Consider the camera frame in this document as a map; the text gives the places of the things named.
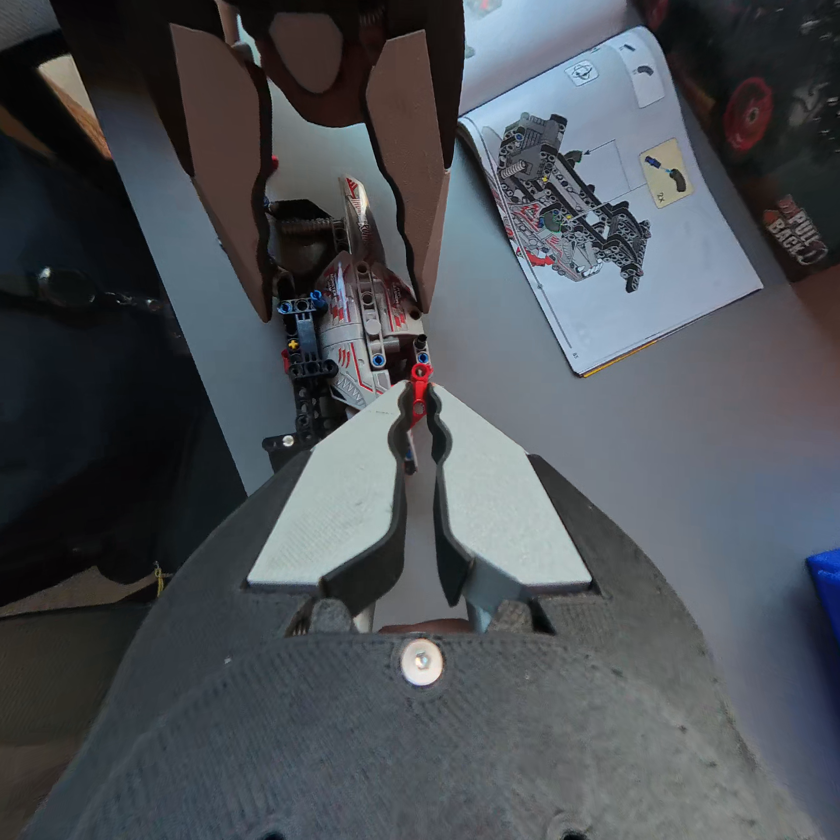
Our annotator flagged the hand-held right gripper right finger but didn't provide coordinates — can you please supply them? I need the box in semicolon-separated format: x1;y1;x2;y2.
427;384;595;632

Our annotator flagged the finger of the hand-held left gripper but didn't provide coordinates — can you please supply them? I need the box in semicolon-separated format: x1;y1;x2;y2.
364;29;455;315
169;23;278;324

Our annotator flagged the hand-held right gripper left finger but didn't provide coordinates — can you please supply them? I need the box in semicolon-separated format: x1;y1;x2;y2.
246;379;411;632

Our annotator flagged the red lego beam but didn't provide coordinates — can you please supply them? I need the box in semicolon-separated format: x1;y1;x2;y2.
408;364;434;429

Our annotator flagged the grey partly built lego vehicle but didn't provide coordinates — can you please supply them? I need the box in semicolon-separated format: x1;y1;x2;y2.
262;174;435;475

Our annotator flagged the lego instruction booklet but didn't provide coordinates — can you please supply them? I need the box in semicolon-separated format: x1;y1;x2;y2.
456;26;765;378

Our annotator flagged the black lego set box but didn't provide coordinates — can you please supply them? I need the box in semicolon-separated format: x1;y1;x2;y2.
633;0;840;284

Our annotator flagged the blue object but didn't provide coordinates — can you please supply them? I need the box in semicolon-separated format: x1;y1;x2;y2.
806;548;840;649

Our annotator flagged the dark bag with strap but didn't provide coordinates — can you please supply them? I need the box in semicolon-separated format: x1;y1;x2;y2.
0;29;247;608

